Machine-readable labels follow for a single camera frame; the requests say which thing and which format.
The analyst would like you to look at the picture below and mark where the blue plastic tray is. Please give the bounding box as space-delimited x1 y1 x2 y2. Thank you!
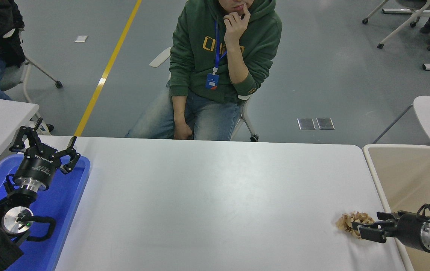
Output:
0 154 91 271

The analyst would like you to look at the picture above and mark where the silver floor plate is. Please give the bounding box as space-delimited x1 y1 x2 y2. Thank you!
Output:
298 118 316 131
316 117 335 130

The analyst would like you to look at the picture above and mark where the person's right hand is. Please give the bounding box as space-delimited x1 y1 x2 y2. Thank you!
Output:
173 123 194 140

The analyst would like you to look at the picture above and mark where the white shoe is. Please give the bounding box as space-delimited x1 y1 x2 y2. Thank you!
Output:
30 120 55 136

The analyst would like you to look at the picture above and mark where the grey seat rolling chair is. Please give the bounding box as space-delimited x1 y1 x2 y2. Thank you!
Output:
0 29 63 104
362 0 430 51

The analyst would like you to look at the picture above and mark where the large pale plastic bin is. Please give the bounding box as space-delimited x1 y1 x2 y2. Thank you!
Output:
362 144 430 271

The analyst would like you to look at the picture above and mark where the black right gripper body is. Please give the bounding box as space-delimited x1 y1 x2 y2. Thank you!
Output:
394 212 424 250

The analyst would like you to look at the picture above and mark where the blue lanyard with badge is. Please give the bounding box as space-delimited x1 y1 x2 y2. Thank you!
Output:
205 21 228 90

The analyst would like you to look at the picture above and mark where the white rolling chair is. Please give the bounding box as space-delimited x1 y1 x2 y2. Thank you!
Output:
149 46 260 142

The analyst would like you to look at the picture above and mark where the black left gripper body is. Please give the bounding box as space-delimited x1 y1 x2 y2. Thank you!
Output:
14 144 62 182

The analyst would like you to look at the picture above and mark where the person's left hand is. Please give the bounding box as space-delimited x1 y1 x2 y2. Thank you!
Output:
223 5 252 45

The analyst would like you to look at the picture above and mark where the tan paper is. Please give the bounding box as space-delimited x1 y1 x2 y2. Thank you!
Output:
336 211 376 239

